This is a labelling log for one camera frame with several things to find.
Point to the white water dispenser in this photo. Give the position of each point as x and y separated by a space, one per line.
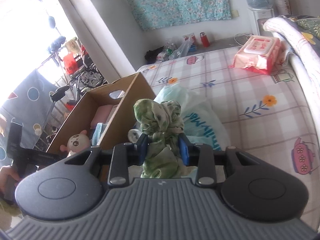
257 19

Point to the wheelchair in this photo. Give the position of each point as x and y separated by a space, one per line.
84 78

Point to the red thermos bottle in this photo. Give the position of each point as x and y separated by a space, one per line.
204 40

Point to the brown cardboard box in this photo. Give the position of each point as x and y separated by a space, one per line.
110 104

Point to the red wet wipes pack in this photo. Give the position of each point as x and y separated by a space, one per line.
258 54

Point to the green leaf pattern pillow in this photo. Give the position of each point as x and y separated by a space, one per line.
312 25

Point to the pink sponge pad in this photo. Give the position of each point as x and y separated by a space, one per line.
101 115

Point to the clear plastic bag clutter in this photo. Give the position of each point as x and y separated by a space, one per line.
170 51

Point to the person left hand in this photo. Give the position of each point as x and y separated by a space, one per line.
7 172

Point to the teal floral wall cloth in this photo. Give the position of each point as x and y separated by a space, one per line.
157 14

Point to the green floral scrunchie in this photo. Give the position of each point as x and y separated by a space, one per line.
162 123

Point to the white plastic bag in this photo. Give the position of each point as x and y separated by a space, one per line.
201 124

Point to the grey star blanket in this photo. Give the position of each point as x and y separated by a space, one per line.
313 40

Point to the light blue towel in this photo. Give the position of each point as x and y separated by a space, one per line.
98 132

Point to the white checked quilt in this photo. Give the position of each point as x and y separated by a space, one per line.
299 44

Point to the pink round plush toy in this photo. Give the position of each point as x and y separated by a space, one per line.
76 143

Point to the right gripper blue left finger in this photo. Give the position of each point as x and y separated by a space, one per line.
123 156

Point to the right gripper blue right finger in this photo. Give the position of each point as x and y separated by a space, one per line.
199 155

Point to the blue patterned hanging sheet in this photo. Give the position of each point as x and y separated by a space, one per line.
29 106

